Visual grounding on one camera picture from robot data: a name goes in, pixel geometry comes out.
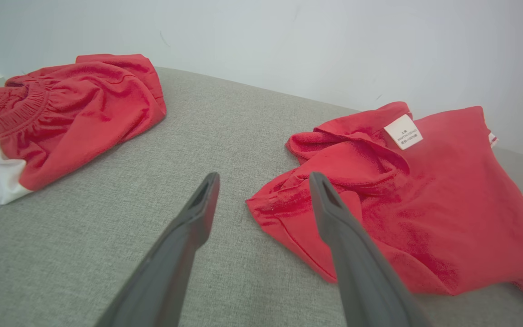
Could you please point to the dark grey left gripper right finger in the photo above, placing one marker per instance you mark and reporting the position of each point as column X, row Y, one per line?
column 361, row 272

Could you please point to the red shorts white side panels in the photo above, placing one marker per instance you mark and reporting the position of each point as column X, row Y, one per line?
column 75, row 113

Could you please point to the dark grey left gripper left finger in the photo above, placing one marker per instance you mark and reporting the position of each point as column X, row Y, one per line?
column 170, row 268

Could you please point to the red basketball jersey black lettering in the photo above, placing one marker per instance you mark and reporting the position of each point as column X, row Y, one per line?
column 443, row 200

